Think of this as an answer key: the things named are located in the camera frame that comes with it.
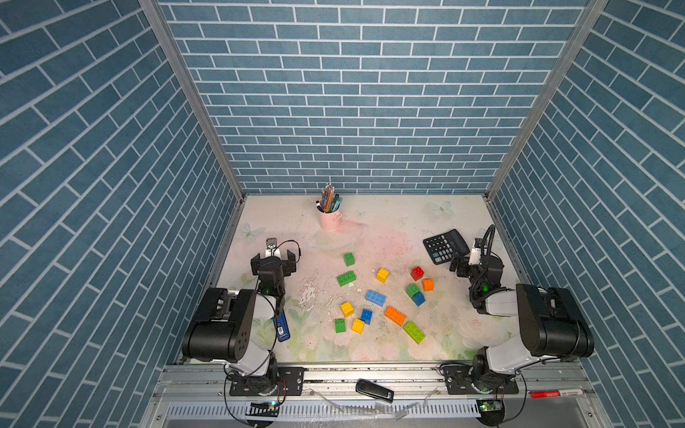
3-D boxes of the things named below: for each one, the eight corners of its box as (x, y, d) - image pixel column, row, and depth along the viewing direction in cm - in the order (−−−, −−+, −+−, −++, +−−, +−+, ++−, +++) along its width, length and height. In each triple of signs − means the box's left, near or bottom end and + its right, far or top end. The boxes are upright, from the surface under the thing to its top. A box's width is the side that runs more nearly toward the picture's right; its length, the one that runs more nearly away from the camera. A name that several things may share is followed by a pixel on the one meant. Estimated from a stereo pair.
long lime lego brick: (419, 346, 82) (420, 344, 81) (402, 328, 86) (402, 326, 84) (425, 338, 84) (427, 336, 82) (408, 321, 87) (409, 319, 86)
